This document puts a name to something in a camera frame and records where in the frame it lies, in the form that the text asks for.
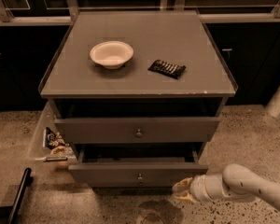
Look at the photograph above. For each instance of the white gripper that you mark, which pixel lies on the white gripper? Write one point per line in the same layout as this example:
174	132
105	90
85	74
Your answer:
198	188

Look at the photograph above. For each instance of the grey drawer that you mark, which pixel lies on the grey drawer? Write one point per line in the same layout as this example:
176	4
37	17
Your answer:
135	172
137	130

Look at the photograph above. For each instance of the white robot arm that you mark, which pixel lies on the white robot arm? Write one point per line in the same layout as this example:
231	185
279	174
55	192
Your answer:
234	183

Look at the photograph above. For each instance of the grey drawer cabinet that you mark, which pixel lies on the grey drawer cabinet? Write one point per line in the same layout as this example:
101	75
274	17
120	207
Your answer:
77	87

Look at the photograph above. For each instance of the grey top drawer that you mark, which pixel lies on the grey top drawer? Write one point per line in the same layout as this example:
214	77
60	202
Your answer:
137	130

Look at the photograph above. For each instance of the black snack packet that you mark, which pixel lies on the black snack packet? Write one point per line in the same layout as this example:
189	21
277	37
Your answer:
167	69

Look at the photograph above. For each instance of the snack bags in bin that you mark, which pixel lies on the snack bags in bin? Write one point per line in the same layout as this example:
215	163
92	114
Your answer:
55	143

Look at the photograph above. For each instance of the clear plastic storage bin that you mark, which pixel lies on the clear plastic storage bin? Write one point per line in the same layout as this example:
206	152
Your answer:
36	151

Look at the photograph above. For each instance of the white paper bowl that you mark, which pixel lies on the white paper bowl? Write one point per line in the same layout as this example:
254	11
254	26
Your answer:
111	54

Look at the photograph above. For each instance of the black bar on floor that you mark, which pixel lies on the black bar on floor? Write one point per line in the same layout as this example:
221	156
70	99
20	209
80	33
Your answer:
26	180

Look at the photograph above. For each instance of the metal railing frame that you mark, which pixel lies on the metal railing frame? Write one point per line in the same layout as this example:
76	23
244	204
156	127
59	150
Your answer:
67	11

